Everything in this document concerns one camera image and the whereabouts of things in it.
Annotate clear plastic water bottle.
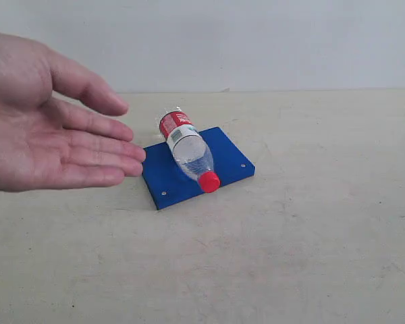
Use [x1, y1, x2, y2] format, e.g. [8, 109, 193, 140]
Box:
[157, 106, 221, 193]

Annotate person's open hand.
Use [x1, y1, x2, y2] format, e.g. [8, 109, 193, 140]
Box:
[0, 33, 146, 192]

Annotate blue hardcover folder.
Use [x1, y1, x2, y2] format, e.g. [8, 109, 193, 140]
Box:
[142, 127, 255, 210]

